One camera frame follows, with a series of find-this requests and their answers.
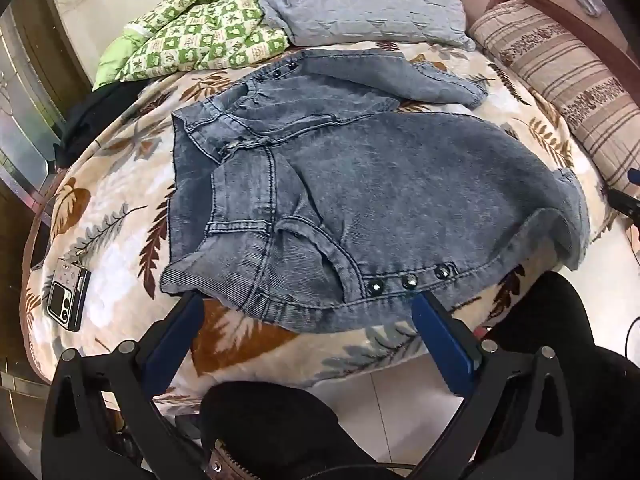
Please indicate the green patterned quilt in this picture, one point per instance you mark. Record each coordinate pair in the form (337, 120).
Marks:
(200, 30)

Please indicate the person's left leg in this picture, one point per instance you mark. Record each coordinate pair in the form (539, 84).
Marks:
(280, 430)

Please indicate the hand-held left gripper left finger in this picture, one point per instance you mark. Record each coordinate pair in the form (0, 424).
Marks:
(184, 321)

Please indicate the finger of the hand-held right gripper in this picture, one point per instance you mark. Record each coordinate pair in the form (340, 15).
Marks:
(625, 204)

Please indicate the grey pillow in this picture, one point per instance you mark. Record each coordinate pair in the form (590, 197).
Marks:
(360, 0)

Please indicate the person's leg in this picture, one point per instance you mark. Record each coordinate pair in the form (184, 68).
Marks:
(280, 430)
(590, 360)

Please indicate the smartphone in patterned case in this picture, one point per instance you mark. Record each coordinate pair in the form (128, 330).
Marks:
(69, 292)

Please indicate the grey-blue denim pants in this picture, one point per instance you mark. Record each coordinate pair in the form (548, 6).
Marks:
(380, 195)

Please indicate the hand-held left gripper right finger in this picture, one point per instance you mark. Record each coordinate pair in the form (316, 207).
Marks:
(441, 341)

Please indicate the metal framed wardrobe door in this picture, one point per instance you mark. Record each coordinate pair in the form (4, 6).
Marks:
(30, 90)

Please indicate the black cloth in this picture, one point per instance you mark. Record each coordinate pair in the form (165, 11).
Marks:
(95, 115)

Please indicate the leaf print blanket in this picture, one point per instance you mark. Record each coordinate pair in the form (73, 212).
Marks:
(115, 210)

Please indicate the striped beige pillow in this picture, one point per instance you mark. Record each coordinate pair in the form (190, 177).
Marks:
(565, 80)

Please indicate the person's right leg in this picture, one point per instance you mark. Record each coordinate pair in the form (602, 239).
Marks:
(590, 360)

